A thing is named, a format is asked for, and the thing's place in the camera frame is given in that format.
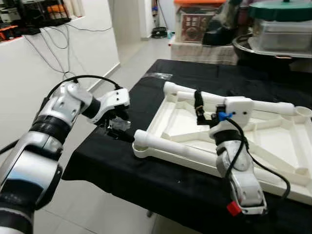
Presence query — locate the cross-shaped clear tape piece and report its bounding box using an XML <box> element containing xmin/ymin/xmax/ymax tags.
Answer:
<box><xmin>97</xmin><ymin>118</ymin><xmax>131</xmax><ymax>139</ymax></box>

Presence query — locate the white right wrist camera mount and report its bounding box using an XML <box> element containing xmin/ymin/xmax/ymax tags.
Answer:
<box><xmin>210</xmin><ymin>97</ymin><xmax>254</xmax><ymax>139</ymax></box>

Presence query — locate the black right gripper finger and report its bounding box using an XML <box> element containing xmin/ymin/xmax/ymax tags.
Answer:
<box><xmin>194</xmin><ymin>90</ymin><xmax>204</xmax><ymax>125</ymax></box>

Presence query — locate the white plastic table top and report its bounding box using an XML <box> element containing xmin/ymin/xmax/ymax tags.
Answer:
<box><xmin>133</xmin><ymin>90</ymin><xmax>312</xmax><ymax>204</ymax></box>

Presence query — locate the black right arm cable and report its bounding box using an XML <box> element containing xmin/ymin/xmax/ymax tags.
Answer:
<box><xmin>217</xmin><ymin>111</ymin><xmax>292</xmax><ymax>201</ymax></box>

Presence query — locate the green pot lid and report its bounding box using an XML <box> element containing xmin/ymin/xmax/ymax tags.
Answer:
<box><xmin>248</xmin><ymin>0</ymin><xmax>312</xmax><ymax>22</ymax></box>

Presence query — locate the black tablecloth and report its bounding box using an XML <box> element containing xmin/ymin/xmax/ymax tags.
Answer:
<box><xmin>62</xmin><ymin>58</ymin><xmax>312</xmax><ymax>234</ymax></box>

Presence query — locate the clear plastic storage box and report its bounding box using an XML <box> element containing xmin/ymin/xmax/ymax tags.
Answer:
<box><xmin>249</xmin><ymin>19</ymin><xmax>312</xmax><ymax>54</ymax></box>

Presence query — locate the black round floor object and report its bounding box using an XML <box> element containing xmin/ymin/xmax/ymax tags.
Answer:
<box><xmin>151</xmin><ymin>27</ymin><xmax>169</xmax><ymax>39</ymax></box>

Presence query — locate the black hanging wall cable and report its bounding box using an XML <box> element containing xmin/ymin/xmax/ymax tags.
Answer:
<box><xmin>22</xmin><ymin>22</ymin><xmax>115</xmax><ymax>93</ymax></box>

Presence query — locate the clear tape strip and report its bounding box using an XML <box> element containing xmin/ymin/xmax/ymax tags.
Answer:
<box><xmin>145</xmin><ymin>72</ymin><xmax>175</xmax><ymax>81</ymax></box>

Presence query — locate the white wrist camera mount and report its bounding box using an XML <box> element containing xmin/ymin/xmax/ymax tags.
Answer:
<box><xmin>210</xmin><ymin>97</ymin><xmax>254</xmax><ymax>139</ymax></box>
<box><xmin>95</xmin><ymin>87</ymin><xmax>131</xmax><ymax>125</ymax></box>

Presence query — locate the black bag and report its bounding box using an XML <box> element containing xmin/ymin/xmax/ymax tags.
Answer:
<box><xmin>202</xmin><ymin>0</ymin><xmax>244</xmax><ymax>47</ymax></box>

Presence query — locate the black wok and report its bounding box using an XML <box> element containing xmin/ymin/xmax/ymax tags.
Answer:
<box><xmin>233</xmin><ymin>34</ymin><xmax>312</xmax><ymax>66</ymax></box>

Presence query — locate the beige patterned bench cloth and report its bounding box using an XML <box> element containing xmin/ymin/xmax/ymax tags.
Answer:
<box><xmin>169</xmin><ymin>41</ymin><xmax>239</xmax><ymax>65</ymax></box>

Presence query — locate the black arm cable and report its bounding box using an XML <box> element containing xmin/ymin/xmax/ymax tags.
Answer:
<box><xmin>217</xmin><ymin>111</ymin><xmax>292</xmax><ymax>201</ymax></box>
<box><xmin>46</xmin><ymin>75</ymin><xmax>122</xmax><ymax>105</ymax></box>

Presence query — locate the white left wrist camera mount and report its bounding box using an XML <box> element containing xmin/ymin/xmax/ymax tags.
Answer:
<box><xmin>95</xmin><ymin>87</ymin><xmax>131</xmax><ymax>125</ymax></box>

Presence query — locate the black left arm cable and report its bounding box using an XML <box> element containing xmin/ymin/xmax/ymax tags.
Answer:
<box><xmin>46</xmin><ymin>75</ymin><xmax>122</xmax><ymax>105</ymax></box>

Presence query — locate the black wire rack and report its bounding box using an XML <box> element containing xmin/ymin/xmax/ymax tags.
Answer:
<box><xmin>0</xmin><ymin>0</ymin><xmax>74</xmax><ymax>42</ymax></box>

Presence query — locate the storage box with orange lid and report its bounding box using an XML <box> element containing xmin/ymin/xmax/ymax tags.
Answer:
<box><xmin>174</xmin><ymin>0</ymin><xmax>220</xmax><ymax>43</ymax></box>

